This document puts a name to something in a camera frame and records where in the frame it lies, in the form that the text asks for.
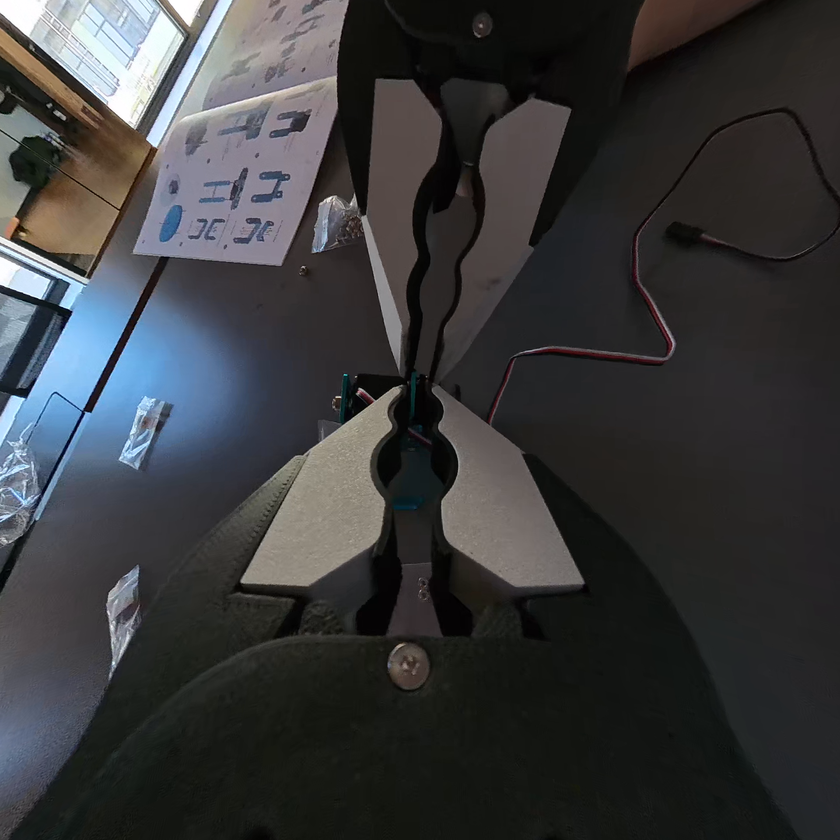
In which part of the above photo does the small clear bag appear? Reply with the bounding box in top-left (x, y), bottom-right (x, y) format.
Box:
top-left (118, 395), bottom-right (173, 470)

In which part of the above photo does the red white black servo cable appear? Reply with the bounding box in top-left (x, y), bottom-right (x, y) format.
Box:
top-left (407, 108), bottom-right (840, 441)

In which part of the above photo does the large window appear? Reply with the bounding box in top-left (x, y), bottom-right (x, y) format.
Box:
top-left (0, 236), bottom-right (89, 434)

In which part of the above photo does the black backpack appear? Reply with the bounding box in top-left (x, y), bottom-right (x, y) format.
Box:
top-left (8, 134), bottom-right (67, 188)

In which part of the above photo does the dark grey desk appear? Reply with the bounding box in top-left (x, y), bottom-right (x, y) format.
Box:
top-left (0, 0), bottom-right (840, 840)

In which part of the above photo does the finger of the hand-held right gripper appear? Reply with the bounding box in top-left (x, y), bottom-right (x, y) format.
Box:
top-left (361, 77), bottom-right (455, 378)
top-left (427, 97), bottom-right (573, 383)

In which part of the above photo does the servo with blue bracket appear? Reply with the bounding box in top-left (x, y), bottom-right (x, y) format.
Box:
top-left (335, 371), bottom-right (460, 514)

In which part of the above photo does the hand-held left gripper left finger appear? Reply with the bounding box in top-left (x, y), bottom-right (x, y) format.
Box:
top-left (239, 385), bottom-right (409, 634)

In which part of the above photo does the clear acrylic sheet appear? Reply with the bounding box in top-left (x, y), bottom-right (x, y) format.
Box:
top-left (26, 392), bottom-right (88, 519)

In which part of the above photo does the black mesh chair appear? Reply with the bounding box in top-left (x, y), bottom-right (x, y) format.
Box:
top-left (0, 289), bottom-right (72, 398)

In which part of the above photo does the clear bag of metal nuts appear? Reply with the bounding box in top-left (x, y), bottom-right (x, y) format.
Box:
top-left (310, 195), bottom-right (363, 253)

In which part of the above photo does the instruction booklet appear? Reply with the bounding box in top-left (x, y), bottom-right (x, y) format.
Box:
top-left (133, 0), bottom-right (349, 266)

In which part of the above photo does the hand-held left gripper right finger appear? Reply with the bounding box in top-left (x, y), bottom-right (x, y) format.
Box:
top-left (428, 386), bottom-right (586, 632)

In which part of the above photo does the crumpled clear plastic film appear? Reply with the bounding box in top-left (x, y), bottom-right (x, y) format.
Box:
top-left (0, 427), bottom-right (47, 546)

